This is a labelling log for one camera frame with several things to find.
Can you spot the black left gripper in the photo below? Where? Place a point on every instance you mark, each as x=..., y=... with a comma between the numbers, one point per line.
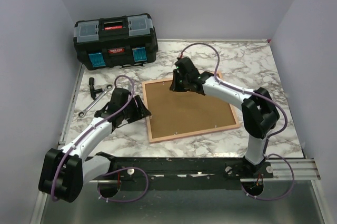
x=140, y=110

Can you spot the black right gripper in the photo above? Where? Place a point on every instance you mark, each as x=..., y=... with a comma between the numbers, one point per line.
x=174, y=87

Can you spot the black plastic toolbox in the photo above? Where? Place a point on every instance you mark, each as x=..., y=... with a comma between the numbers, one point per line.
x=116, y=41

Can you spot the black T-handle tool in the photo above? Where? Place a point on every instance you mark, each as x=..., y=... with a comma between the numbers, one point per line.
x=93, y=90

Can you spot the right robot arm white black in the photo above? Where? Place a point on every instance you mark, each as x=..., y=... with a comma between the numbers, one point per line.
x=259, y=113

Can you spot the aluminium rail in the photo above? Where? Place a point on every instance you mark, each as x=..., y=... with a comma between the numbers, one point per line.
x=303, y=169

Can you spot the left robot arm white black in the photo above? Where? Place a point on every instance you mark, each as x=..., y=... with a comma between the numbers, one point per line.
x=66, y=170

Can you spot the black mounting base plate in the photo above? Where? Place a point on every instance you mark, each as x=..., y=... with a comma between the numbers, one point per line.
x=177, y=174

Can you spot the pink picture frame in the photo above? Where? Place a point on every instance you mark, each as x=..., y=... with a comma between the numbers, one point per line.
x=184, y=114

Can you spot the silver ratchet wrench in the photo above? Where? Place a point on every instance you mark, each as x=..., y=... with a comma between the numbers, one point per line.
x=83, y=113

